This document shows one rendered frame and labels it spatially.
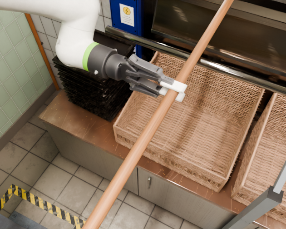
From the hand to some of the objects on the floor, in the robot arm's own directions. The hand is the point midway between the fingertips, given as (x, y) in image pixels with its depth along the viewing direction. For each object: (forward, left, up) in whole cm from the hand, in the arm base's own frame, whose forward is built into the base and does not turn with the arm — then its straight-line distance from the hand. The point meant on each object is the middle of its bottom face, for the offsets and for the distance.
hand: (173, 89), depth 75 cm
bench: (+49, +23, -119) cm, 131 cm away
